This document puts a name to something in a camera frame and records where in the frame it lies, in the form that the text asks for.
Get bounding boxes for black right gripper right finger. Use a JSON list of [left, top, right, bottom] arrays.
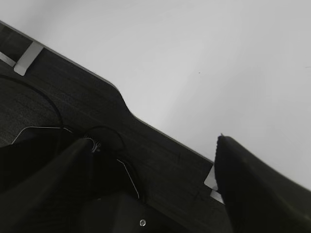
[[215, 135, 311, 233]]

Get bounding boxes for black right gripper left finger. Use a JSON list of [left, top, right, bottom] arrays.
[[0, 137, 94, 233]]

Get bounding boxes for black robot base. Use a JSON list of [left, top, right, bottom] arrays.
[[9, 127, 232, 233]]

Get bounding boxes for black cable loop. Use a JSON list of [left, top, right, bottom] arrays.
[[0, 74, 64, 156]]

